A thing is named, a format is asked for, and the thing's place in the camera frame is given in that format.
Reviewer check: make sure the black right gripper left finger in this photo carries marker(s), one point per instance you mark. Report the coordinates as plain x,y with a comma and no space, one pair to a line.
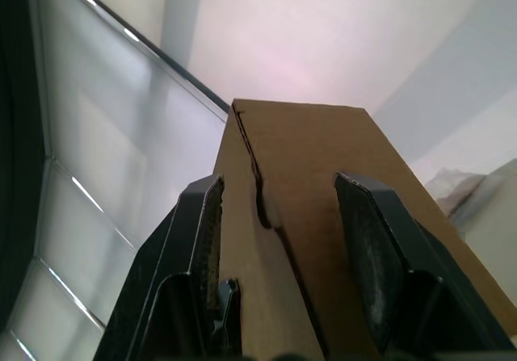
169,280

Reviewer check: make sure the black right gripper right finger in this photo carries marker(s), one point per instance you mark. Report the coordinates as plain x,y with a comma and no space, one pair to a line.
408,272

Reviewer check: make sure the small brown cardboard box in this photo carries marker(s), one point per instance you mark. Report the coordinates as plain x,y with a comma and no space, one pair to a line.
323,199

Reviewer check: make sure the frosted glass partition panel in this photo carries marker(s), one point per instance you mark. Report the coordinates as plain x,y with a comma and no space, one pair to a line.
105,167

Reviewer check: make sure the dark metal partition frame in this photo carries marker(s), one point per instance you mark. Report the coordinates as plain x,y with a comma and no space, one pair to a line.
18,135

